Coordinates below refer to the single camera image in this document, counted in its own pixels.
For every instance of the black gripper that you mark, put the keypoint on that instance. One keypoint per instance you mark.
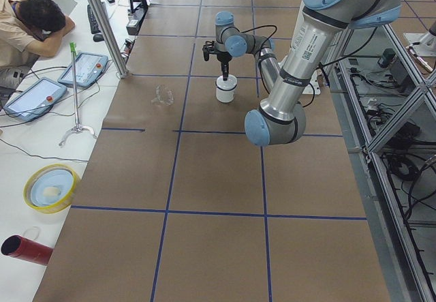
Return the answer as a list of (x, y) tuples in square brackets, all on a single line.
[(223, 57)]

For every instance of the white ceramic lid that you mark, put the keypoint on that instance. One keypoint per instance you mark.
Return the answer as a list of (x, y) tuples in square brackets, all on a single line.
[(227, 84)]

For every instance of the clear glass funnel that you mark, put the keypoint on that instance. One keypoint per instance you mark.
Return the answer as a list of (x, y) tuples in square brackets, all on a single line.
[(163, 96)]

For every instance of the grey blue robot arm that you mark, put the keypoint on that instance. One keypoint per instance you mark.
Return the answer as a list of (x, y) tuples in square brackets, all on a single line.
[(280, 118)]

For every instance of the white enamel mug blue rim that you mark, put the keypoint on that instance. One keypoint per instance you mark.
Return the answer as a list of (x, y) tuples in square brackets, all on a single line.
[(225, 96)]

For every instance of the black computer mouse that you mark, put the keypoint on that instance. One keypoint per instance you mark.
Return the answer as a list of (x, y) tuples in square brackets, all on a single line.
[(98, 37)]

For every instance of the far teach pendant tablet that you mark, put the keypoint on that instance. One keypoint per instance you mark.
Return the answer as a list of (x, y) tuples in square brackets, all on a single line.
[(89, 67)]

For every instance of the teach pendant tablet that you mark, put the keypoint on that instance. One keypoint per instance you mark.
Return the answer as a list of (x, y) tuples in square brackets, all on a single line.
[(89, 67), (36, 100)]

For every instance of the black keyboard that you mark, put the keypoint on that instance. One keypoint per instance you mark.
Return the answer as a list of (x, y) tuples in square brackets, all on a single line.
[(94, 27)]

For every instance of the metal stand with green clip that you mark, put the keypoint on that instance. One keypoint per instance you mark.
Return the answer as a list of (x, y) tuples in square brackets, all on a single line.
[(78, 127)]

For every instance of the near teach pendant tablet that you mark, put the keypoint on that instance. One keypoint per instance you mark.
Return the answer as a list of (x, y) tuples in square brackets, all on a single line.
[(36, 100)]

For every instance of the person in beige shirt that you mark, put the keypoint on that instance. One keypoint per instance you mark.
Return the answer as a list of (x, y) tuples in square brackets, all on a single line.
[(29, 29)]

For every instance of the yellow rimmed bowl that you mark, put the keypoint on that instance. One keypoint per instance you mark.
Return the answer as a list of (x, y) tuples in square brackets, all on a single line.
[(51, 189)]

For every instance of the red cylinder tube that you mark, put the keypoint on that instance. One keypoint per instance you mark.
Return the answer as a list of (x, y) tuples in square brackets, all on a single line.
[(22, 248)]

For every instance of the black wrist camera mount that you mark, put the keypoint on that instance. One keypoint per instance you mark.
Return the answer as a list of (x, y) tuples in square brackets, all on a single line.
[(208, 49)]

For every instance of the metal base plate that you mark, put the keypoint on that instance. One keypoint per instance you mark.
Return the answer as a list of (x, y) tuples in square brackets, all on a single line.
[(313, 88)]

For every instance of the aluminium frame post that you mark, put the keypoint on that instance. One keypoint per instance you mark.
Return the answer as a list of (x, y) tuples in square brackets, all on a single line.
[(109, 38)]

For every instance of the aluminium frame rack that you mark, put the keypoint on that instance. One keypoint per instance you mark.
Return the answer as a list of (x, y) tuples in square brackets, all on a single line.
[(383, 82)]

